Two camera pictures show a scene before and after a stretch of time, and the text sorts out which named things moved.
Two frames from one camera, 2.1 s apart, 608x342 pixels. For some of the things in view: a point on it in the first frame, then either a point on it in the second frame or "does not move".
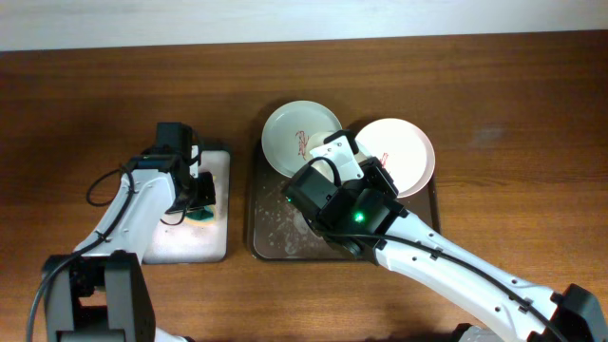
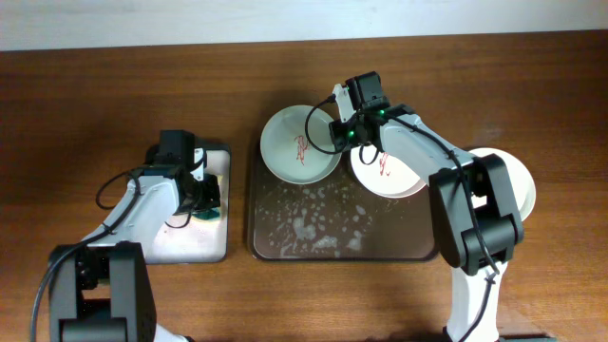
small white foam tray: [196, 240] does not move
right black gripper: [373, 171] to [337, 130]
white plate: [314, 141] to [522, 183]
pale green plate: [288, 129] does not move
